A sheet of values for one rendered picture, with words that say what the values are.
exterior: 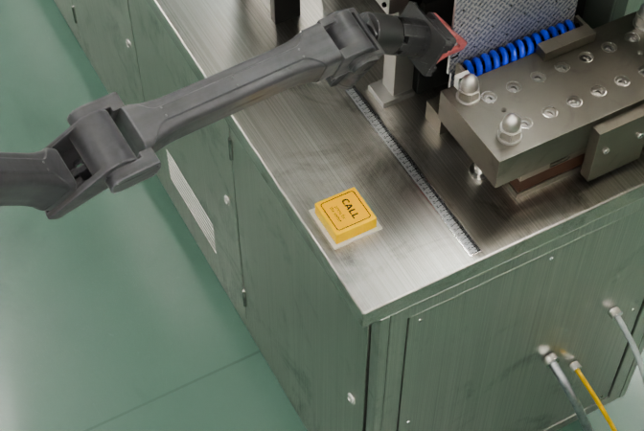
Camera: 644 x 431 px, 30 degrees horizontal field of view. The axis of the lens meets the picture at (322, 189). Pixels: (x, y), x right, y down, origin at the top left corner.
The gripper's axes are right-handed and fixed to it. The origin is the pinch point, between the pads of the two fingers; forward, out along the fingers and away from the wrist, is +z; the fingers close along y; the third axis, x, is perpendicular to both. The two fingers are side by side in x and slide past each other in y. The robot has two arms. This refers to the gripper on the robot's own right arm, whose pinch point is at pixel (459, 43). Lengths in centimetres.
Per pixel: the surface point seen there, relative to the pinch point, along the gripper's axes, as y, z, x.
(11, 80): -134, 15, -116
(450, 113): 7.2, -1.8, -7.9
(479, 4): 0.2, -1.4, 7.3
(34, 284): -68, 0, -125
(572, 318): 25, 37, -37
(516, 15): 0.2, 7.7, 6.3
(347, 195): 7.7, -12.7, -24.5
